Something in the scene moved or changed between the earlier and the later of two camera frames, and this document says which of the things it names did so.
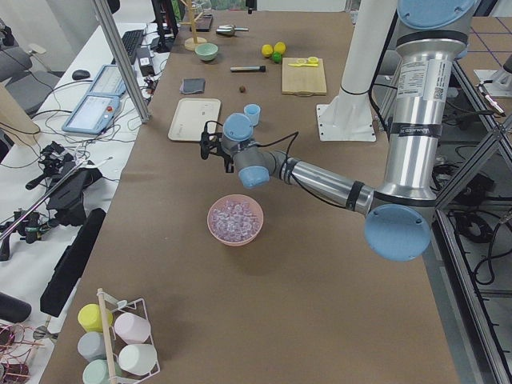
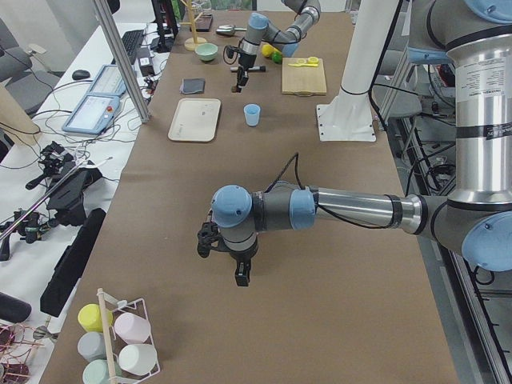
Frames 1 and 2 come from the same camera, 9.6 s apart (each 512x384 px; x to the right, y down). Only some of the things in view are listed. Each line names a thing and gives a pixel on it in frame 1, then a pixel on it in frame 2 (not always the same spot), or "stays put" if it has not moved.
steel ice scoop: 229,30 stays put
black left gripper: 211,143 -> 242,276
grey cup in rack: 91,346 stays put
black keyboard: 131,39 stays put
